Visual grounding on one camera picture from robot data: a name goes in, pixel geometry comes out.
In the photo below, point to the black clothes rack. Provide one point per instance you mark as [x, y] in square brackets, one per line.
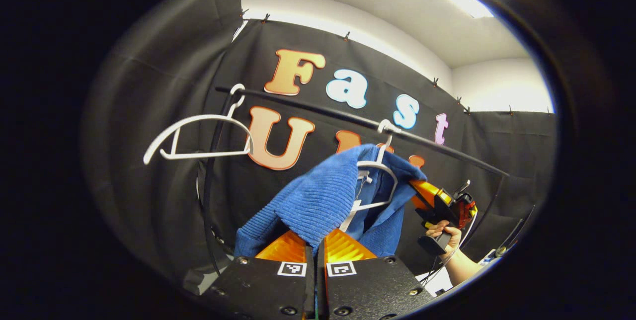
[348, 118]

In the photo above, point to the white clothes hanger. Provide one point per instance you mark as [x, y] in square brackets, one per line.
[367, 163]
[208, 154]

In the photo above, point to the black backdrop cloth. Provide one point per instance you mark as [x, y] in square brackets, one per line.
[129, 111]

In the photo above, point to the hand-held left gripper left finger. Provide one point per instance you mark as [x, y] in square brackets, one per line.
[309, 285]

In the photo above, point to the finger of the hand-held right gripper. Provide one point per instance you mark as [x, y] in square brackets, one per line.
[425, 193]

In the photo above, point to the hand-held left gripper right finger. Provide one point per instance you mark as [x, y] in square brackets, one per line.
[322, 285]

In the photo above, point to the row of small backdrop clips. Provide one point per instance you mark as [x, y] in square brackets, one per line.
[346, 37]

